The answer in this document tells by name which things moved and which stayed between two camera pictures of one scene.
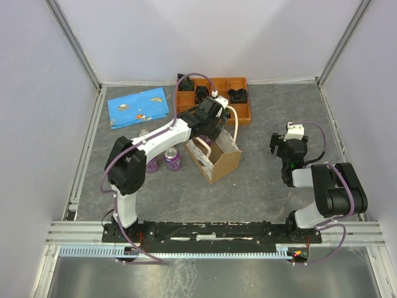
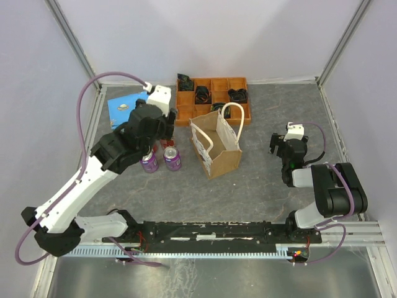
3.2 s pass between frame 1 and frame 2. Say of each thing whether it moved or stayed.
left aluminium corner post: stayed
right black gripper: stayed
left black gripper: moved
